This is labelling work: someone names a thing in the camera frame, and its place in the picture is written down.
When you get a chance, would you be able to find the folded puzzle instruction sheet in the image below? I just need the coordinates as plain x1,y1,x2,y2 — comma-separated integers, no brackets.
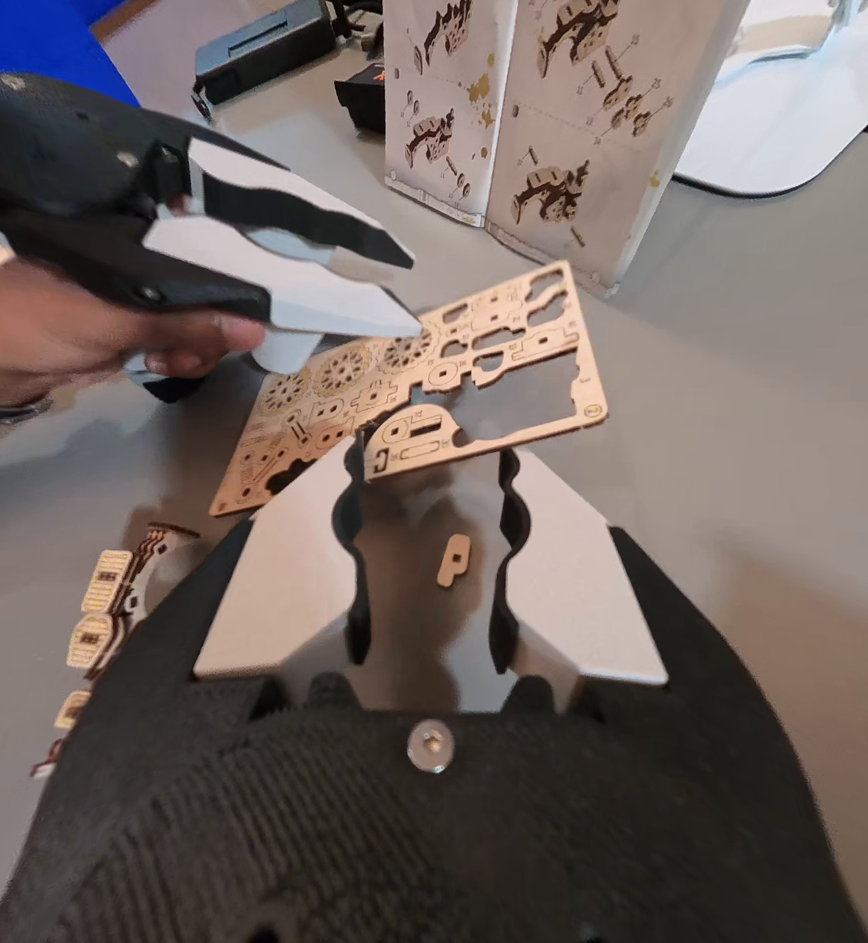
383,0,747,299

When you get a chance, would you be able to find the dark wristband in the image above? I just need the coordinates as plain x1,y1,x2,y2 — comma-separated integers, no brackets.
0,396,53,442

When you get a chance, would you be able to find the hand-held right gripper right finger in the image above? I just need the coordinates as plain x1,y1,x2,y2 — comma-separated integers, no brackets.
487,446,671,711

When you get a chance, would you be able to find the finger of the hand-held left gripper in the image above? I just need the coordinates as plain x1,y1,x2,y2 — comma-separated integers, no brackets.
141,214,426,374
187,136,415,287

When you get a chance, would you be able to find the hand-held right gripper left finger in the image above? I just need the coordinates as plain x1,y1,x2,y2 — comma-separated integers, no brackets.
192,434,371,689

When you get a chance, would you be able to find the white metal stand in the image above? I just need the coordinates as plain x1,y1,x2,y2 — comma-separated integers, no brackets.
672,0,868,195

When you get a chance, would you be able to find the blue chair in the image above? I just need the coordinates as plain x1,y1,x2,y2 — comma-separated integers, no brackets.
0,0,141,107

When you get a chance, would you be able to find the small wooden puzzle piece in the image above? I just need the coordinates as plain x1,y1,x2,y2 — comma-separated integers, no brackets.
436,534,473,587

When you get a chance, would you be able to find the person's left hand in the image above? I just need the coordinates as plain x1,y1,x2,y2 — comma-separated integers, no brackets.
0,252,267,406

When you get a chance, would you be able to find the laser-cut wooden puzzle sheet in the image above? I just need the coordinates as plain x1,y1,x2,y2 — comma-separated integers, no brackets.
209,258,609,517

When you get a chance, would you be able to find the grey desk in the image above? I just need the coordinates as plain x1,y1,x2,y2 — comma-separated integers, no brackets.
0,0,868,745

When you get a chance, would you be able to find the black power adapter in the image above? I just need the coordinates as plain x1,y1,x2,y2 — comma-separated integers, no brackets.
192,0,339,119

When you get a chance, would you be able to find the partly assembled wooden model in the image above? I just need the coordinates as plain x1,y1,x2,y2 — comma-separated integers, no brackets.
32,521,201,778

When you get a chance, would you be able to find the black box with orange mark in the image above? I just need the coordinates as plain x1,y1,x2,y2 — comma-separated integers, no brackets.
334,69,390,132

